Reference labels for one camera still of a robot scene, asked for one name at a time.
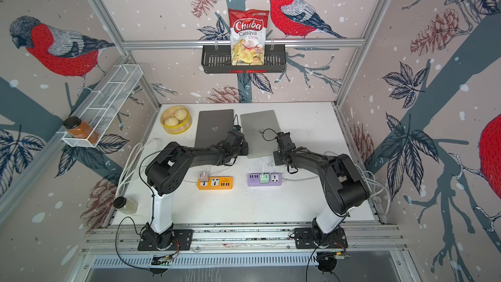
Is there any green charger plug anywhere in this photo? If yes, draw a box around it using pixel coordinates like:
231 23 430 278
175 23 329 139
260 174 270 184

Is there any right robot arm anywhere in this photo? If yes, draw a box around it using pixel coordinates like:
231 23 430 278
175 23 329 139
273 132 371 245

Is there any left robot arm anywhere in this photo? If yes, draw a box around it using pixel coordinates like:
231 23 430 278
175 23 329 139
145 125 249 238

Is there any dark grey laptop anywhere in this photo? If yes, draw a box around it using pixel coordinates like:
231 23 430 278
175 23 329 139
194 109 234 148

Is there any silver laptop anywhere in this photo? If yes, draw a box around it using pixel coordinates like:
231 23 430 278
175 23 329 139
240 110 281 159

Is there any pink charger plug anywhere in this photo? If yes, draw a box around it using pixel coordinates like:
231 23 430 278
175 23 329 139
198 171 210 182

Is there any purple power strip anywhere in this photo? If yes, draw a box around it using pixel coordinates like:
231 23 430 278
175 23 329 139
247 172 283 187

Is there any orange power strip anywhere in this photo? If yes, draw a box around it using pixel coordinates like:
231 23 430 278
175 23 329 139
197 176 233 191

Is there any Chuba cassava chips bag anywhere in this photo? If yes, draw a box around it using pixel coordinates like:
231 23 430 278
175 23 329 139
228 9 270 65

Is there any clear jar black lid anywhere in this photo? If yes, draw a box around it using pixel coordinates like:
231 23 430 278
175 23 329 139
113 197 138 215

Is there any orange sauce jar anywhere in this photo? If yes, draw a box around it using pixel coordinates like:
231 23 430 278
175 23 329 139
63 116 99 144

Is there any white charger cable left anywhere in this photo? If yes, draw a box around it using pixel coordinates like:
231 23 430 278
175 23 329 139
203 163 232 178

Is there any white charger cable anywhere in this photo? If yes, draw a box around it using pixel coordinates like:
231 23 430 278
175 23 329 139
254 157 279 176
203 163 232 178

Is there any white charger cable right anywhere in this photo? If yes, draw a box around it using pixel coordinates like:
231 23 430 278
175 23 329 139
254 157 279 176

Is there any black wire wall basket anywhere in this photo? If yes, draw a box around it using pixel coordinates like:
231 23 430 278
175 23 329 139
202 44 287 74

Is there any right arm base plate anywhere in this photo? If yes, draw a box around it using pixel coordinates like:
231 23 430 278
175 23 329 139
289 227 348 250

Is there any white power cord left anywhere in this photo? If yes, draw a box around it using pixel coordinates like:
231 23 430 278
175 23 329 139
114 138 161 201

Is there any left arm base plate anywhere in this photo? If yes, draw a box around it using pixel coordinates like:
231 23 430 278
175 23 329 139
138 227 194 251

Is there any white wire wall shelf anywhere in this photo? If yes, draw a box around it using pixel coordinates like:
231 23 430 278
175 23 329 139
62 64 143 148

